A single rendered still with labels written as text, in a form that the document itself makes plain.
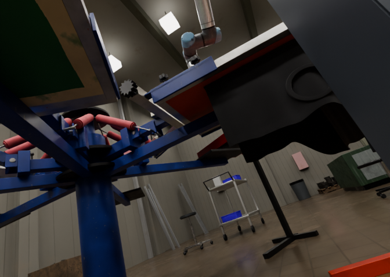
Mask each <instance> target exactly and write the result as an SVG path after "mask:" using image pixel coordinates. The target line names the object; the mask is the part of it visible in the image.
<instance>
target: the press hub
mask: <svg viewBox="0 0 390 277"><path fill-rule="evenodd" d="M85 114H92V115H94V117H96V116H97V115H98V114H101V115H104V116H110V115H109V113H108V112H107V111H105V110H104V109H101V108H99V107H94V106H93V107H87V108H83V109H78V110H72V111H66V112H64V113H63V114H62V116H63V117H64V118H70V119H71V118H74V117H76V116H80V117H82V116H84V115H85ZM80 117H77V118H80ZM77 118H75V119H77ZM98 123H99V122H97V121H96V118H94V119H93V121H91V122H90V123H88V124H87V125H85V126H84V127H85V128H86V129H87V133H88V143H89V150H87V151H88V152H89V153H90V154H91V155H92V161H89V163H90V164H87V165H88V168H89V169H90V170H91V171H92V172H93V173H94V175H93V176H90V177H85V178H82V177H81V176H79V175H78V174H76V173H75V172H73V171H71V170H70V169H69V170H66V171H61V172H62V173H61V174H59V175H58V176H57V177H56V180H57V181H59V180H65V179H76V178H77V182H76V183H75V191H76V199H77V212H78V226H79V233H80V247H81V260H82V274H83V277H127V275H126V270H125V263H124V256H123V251H122V244H121V237H120V230H119V226H118V218H117V211H116V207H115V200H114V192H113V186H112V182H113V181H115V180H117V179H111V176H102V171H104V170H106V169H109V168H111V167H113V166H114V165H115V163H114V162H109V161H104V160H100V157H99V155H100V154H102V153H104V152H106V151H108V150H110V149H111V148H112V146H111V145H106V141H105V137H104V136H103V135H101V134H96V133H95V130H97V128H99V125H100V127H101V128H103V127H105V126H106V124H103V123H99V125H98ZM95 127H97V128H95ZM72 186H74V185H66V186H57V187H58V188H62V189H67V188H70V187H72Z"/></svg>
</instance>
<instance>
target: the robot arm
mask: <svg viewBox="0 0 390 277"><path fill-rule="evenodd" d="M194 1H195V4H196V9H197V13H198V18H199V21H200V25H201V29H202V33H199V34H196V35H194V34H193V33H191V32H189V33H188V32H186V33H184V34H183V35H182V37H181V41H182V47H183V57H184V58H185V61H186V63H187V66H188V68H190V67H192V66H194V65H191V63H190V60H191V59H190V58H191V57H193V56H194V55H196V56H197V49H200V48H203V47H206V46H209V45H212V44H215V43H217V42H220V41H221V40H222V33H221V30H220V28H219V27H215V22H214V17H213V14H212V9H211V3H210V0H194Z"/></svg>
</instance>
